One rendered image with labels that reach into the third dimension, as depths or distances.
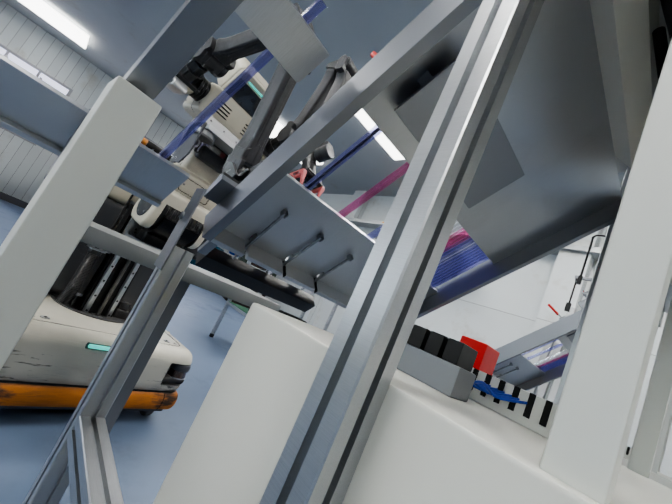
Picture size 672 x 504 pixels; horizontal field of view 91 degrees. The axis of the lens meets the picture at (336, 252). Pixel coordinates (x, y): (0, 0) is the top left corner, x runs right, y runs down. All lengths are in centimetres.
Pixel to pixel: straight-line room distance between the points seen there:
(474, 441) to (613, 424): 7
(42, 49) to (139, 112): 828
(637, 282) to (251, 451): 34
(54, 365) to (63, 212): 81
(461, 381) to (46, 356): 112
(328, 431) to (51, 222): 43
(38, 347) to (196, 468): 87
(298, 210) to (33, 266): 42
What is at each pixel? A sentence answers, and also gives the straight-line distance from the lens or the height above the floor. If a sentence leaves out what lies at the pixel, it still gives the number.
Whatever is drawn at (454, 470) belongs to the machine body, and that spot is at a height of 59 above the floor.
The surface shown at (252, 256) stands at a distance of 74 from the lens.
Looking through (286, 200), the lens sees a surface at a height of 81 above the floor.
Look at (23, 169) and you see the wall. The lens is 851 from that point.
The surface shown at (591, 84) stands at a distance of 77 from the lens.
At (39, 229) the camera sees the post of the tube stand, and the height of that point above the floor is 59.
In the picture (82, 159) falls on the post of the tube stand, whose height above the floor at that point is 69.
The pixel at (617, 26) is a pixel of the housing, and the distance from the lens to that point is 67.
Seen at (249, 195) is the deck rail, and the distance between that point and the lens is 62.
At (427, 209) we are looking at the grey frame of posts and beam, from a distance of 26.
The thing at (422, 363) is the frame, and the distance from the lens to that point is 44.
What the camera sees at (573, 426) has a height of 65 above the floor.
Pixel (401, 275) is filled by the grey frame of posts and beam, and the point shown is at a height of 70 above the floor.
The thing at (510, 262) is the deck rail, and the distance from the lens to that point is 104.
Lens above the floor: 65
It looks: 10 degrees up
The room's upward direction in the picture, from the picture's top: 25 degrees clockwise
